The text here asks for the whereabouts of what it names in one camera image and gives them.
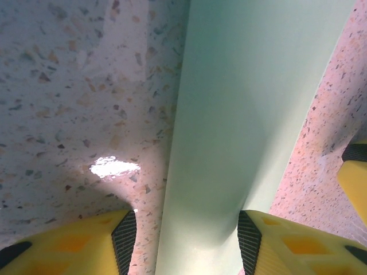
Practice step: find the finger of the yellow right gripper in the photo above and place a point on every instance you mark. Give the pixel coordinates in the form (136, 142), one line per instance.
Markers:
(357, 183)

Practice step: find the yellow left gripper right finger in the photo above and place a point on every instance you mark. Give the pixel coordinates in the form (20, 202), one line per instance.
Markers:
(301, 252)

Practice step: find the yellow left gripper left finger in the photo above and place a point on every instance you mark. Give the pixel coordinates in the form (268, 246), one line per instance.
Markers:
(71, 252)

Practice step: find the light green paper sheet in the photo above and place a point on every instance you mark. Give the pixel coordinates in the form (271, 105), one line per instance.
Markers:
(223, 114)

